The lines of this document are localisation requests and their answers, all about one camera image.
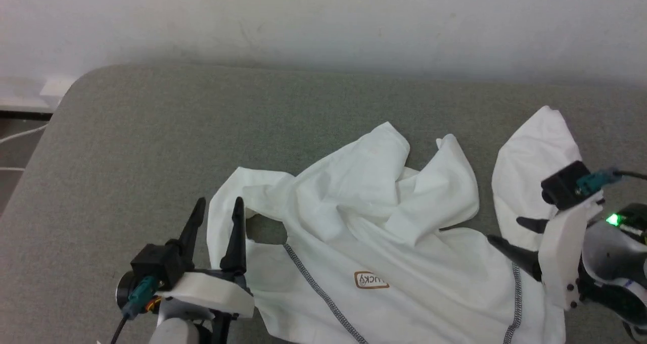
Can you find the grey-green fabric sofa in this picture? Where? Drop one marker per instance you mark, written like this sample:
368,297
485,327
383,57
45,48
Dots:
151,157

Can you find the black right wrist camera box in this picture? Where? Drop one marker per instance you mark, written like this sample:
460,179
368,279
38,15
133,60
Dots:
563,185

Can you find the white long-sleeve shirt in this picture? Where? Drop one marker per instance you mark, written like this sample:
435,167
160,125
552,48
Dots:
364,212

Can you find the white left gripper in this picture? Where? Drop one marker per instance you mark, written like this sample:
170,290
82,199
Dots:
212,293

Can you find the white wall box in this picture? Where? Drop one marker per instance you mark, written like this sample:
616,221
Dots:
56,86

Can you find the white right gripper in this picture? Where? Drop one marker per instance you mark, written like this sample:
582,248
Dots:
563,253

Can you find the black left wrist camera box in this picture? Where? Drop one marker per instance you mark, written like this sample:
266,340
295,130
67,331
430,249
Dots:
151,263

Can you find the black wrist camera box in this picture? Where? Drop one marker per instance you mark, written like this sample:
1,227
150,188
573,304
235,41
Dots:
151,263
563,185

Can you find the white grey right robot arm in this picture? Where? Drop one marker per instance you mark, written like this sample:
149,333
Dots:
614,268

